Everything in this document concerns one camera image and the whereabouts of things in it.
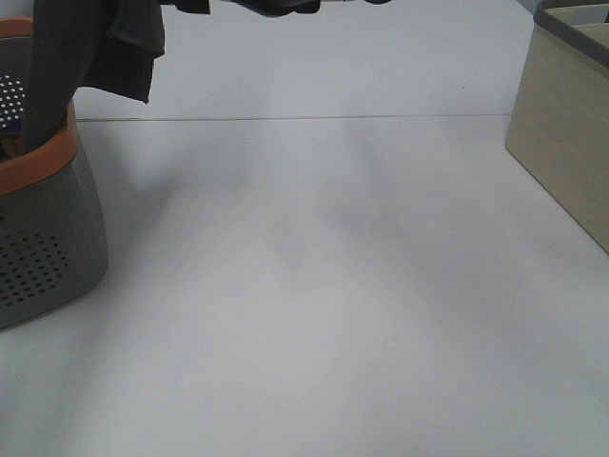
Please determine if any dark grey towel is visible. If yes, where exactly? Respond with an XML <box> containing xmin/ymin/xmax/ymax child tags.
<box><xmin>18</xmin><ymin>0</ymin><xmax>211</xmax><ymax>158</ymax></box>

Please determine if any grey basket with orange rim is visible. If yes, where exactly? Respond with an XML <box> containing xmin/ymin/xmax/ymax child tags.
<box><xmin>1</xmin><ymin>16</ymin><xmax>108</xmax><ymax>328</ymax></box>

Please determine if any beige fabric storage box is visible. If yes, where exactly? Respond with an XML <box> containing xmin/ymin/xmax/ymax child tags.
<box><xmin>505</xmin><ymin>1</ymin><xmax>608</xmax><ymax>249</ymax></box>

